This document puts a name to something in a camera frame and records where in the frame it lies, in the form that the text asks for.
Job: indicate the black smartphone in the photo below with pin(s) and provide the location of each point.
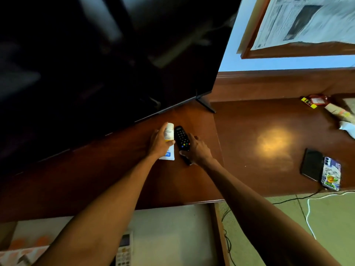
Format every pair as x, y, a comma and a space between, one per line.
312, 164

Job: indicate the red packet with yellow label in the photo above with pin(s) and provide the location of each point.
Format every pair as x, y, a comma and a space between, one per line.
316, 101

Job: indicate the person's left forearm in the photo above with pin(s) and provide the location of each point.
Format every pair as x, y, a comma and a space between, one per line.
105, 218

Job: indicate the white pill bottle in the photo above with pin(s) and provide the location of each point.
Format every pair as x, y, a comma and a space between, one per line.
169, 131

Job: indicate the smartphone with colourful case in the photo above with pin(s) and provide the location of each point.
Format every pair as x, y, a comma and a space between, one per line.
331, 174

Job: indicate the white crumpled cloth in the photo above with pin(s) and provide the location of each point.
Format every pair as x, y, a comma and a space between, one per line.
348, 128

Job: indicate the white tube with blue label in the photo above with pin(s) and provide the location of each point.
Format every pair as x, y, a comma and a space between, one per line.
169, 155

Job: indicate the open wooden drawer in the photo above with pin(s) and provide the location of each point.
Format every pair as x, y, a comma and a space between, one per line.
177, 232

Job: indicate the person's left thumb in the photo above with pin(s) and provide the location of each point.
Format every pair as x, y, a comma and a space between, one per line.
170, 144

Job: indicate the white remote control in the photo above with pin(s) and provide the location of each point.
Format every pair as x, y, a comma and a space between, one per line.
124, 249

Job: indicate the person's right forearm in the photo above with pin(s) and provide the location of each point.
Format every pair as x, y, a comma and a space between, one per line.
255, 216

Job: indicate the person's right hand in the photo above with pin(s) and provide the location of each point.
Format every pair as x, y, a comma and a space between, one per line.
199, 152

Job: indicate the black television stand foot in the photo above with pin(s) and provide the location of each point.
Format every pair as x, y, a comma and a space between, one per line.
205, 103

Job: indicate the person's right thumb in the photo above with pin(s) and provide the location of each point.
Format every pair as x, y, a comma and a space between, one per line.
184, 154

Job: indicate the black remote control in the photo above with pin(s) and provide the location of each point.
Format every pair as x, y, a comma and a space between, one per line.
181, 138

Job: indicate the orange and white box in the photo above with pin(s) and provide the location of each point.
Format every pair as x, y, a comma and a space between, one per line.
19, 256

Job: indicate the person's left hand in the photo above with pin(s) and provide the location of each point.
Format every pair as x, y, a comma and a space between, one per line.
156, 144

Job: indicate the wooden picture frame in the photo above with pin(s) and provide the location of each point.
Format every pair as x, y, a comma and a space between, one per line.
291, 51

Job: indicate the large black television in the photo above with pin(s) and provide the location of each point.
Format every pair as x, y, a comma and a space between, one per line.
97, 66

